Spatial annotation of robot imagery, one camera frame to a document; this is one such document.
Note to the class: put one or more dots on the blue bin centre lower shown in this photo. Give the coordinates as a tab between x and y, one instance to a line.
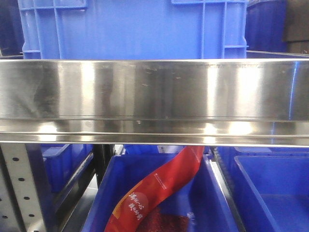
199	206

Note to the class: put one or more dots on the blue bin left lower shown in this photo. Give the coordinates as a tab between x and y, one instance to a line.
61	161

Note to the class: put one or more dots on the blue bin right lower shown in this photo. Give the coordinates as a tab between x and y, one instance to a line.
269	185

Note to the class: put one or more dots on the dark blue bin upper right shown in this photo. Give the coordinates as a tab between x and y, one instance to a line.
265	21

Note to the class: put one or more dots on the red printed bag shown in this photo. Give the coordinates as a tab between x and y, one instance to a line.
153	189

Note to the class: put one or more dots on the large blue crate on shelf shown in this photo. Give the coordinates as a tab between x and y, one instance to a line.
133	29

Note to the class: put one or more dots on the stainless steel shelf rail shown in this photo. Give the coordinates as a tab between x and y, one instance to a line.
183	102

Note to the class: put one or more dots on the perforated white shelf post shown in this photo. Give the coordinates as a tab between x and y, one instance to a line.
25	195

